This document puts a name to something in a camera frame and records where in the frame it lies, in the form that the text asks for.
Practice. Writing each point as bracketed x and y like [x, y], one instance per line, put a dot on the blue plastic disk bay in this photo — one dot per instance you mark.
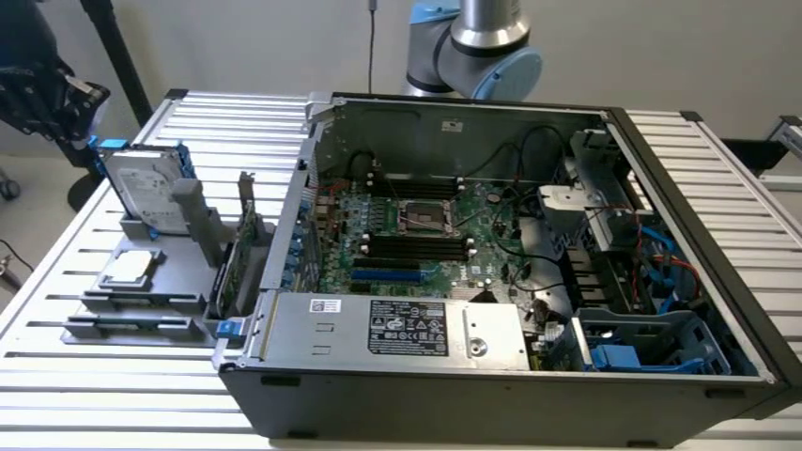
[651, 338]

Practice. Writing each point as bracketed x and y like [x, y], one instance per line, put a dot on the black open PC case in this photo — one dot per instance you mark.
[437, 404]

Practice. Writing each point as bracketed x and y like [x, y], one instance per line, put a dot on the aluminium profile beam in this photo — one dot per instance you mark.
[783, 134]

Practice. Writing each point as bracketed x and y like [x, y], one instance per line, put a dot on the CPU socket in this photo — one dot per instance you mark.
[423, 217]

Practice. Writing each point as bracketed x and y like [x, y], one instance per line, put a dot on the silver power supply unit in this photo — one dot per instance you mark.
[351, 329]

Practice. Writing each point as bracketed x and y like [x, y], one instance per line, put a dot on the hard disk with blue rails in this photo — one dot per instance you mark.
[146, 188]

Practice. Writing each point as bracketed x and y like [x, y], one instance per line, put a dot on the silver CPU chip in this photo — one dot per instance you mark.
[129, 269]

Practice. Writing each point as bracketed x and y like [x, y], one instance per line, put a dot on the black RAM slot bank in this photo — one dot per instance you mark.
[417, 187]
[420, 246]

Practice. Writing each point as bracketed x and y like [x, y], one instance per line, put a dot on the black expansion slot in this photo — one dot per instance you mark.
[385, 264]

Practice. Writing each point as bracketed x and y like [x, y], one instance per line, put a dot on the blue expansion slot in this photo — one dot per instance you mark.
[384, 277]

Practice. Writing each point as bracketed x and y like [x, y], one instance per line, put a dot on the blue case latch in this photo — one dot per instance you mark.
[228, 329]

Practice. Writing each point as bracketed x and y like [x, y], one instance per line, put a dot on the black stand pole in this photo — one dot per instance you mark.
[118, 56]

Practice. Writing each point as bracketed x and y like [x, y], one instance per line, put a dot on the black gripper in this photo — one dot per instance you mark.
[37, 101]

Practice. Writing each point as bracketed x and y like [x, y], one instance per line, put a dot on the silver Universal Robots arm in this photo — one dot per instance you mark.
[465, 51]

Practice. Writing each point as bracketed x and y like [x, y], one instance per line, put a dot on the RAM stick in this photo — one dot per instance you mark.
[128, 322]
[137, 298]

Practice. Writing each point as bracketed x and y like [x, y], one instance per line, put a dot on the green motherboard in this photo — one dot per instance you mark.
[481, 244]

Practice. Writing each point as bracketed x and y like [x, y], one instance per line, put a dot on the black caster wheel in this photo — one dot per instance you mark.
[8, 189]

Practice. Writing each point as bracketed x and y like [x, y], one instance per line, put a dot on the grey parts rack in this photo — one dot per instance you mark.
[193, 221]

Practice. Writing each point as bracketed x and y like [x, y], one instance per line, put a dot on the graphics card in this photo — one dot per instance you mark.
[240, 253]

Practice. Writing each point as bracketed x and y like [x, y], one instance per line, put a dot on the grey metal drive cage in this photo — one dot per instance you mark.
[581, 206]

